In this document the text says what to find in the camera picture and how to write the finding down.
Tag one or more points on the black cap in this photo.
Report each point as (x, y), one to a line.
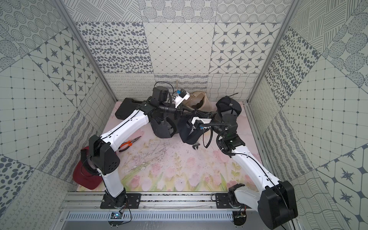
(187, 134)
(162, 125)

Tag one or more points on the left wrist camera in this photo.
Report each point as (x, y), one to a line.
(181, 96)

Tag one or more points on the orange handled adjustable wrench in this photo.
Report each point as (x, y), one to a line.
(196, 146)

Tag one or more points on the aluminium front rail frame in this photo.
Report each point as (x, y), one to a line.
(84, 207)

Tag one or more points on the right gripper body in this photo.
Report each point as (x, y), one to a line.
(211, 115)

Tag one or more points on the black plastic tool case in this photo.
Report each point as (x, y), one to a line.
(126, 108)

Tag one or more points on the orange handled pliers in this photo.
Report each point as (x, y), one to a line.
(126, 145)

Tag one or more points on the beige baseball cap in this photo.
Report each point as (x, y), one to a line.
(198, 97)

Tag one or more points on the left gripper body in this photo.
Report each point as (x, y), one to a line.
(178, 113)

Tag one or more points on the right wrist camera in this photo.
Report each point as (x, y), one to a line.
(200, 123)

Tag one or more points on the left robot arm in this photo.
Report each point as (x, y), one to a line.
(103, 148)

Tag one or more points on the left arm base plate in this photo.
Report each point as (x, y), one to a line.
(130, 200)

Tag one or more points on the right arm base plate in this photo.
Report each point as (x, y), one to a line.
(226, 201)

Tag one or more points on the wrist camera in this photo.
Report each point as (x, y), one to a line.
(200, 123)
(181, 96)

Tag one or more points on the red baseball cap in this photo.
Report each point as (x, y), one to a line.
(85, 172)

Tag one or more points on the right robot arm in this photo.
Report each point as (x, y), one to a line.
(275, 200)

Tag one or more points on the dark grey baseball cap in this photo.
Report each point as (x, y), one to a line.
(227, 105)

